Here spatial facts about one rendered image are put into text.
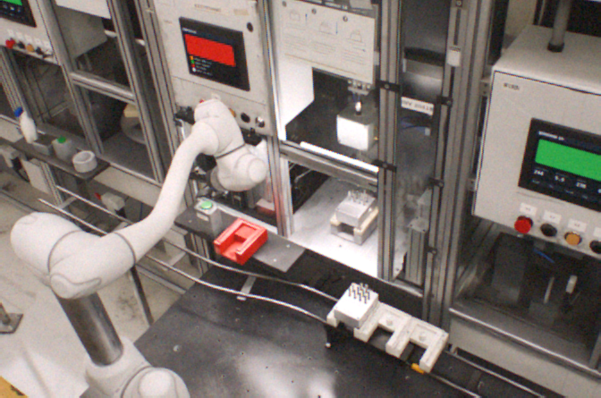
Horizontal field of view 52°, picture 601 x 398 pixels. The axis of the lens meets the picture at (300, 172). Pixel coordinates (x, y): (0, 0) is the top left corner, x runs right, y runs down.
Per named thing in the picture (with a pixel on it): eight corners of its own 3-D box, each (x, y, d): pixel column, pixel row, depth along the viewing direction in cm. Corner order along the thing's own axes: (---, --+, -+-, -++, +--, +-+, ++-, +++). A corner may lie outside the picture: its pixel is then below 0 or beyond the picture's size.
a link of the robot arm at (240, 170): (250, 183, 196) (232, 146, 194) (278, 177, 184) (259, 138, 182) (225, 199, 190) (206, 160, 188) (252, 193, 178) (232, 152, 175)
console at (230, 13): (171, 108, 218) (142, -18, 190) (222, 73, 236) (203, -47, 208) (266, 141, 199) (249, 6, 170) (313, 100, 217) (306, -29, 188)
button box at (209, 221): (198, 230, 235) (192, 207, 228) (211, 218, 240) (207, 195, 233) (214, 237, 231) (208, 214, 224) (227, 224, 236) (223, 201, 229)
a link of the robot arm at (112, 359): (129, 424, 191) (82, 390, 202) (165, 383, 201) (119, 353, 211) (37, 260, 141) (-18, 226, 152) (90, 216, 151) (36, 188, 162)
